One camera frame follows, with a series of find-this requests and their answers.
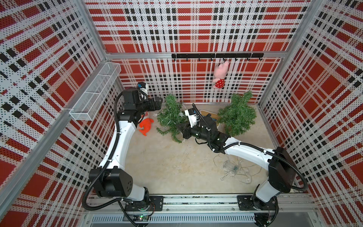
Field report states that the black wall hook rail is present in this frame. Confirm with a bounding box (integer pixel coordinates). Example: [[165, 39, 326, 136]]
[[171, 53, 264, 60]]

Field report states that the pink pig plush toy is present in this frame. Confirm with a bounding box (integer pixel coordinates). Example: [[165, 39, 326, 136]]
[[212, 61, 229, 89]]

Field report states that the small green christmas tree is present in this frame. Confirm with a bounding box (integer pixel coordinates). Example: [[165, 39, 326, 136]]
[[217, 91, 257, 137], [155, 94, 189, 144]]

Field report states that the white tissue box wooden lid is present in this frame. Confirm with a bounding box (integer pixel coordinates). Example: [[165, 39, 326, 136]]
[[201, 110, 220, 126]]

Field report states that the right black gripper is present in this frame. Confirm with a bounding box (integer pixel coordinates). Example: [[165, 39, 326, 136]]
[[175, 121, 210, 142]]

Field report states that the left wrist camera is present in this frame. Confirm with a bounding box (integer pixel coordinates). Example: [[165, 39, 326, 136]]
[[138, 82, 148, 95]]

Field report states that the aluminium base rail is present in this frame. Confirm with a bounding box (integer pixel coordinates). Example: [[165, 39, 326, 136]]
[[80, 193, 324, 227]]

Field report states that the clear star string light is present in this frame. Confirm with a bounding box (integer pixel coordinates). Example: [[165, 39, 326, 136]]
[[153, 99, 193, 134]]

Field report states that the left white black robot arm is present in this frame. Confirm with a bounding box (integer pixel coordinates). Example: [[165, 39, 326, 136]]
[[82, 88, 163, 211]]

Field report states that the red shark plush toy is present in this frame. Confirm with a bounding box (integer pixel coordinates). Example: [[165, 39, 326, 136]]
[[139, 112, 154, 136]]

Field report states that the white wire mesh basket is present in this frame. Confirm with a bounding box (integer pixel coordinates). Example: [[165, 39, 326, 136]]
[[70, 62, 121, 121]]

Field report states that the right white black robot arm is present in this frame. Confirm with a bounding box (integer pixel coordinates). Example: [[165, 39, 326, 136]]
[[177, 104, 308, 210]]

